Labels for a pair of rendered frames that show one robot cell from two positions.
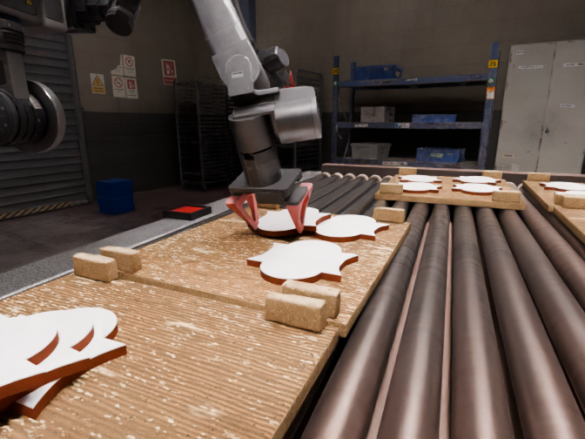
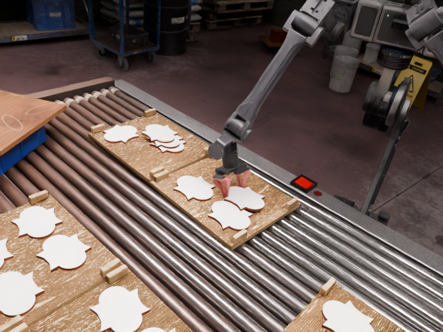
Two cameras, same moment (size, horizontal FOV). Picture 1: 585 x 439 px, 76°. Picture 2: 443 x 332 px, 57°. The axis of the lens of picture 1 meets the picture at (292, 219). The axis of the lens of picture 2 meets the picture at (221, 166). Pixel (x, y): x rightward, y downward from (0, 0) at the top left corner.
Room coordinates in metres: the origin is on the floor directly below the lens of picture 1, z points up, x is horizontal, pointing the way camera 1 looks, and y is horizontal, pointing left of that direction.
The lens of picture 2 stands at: (0.88, -1.11, 1.81)
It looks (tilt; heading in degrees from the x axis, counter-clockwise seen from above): 33 degrees down; 106
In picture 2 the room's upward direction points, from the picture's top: 8 degrees clockwise
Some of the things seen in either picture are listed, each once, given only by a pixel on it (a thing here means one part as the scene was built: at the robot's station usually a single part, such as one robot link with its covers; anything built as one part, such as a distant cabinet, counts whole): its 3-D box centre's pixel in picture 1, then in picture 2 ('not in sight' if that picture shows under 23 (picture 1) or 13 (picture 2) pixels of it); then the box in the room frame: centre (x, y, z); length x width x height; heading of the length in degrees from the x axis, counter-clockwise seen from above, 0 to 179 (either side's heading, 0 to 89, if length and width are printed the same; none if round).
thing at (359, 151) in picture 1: (370, 151); not in sight; (5.08, -1.04, 0.74); 0.44 x 0.36 x 0.20; 47
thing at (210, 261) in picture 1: (280, 245); (225, 194); (0.58, 0.02, 0.93); 0.41 x 0.35 x 0.02; 155
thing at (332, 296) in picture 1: (310, 298); (161, 176); (0.35, -0.02, 0.95); 0.06 x 0.02 x 0.03; 65
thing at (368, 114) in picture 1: (377, 115); not in sight; (5.09, -1.11, 1.20); 0.36 x 0.28 x 0.22; 48
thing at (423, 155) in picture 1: (440, 154); not in sight; (4.68, -1.82, 0.72); 0.50 x 0.38 x 0.16; 53
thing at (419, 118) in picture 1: (433, 118); not in sight; (4.68, -1.70, 1.14); 0.50 x 0.38 x 0.11; 69
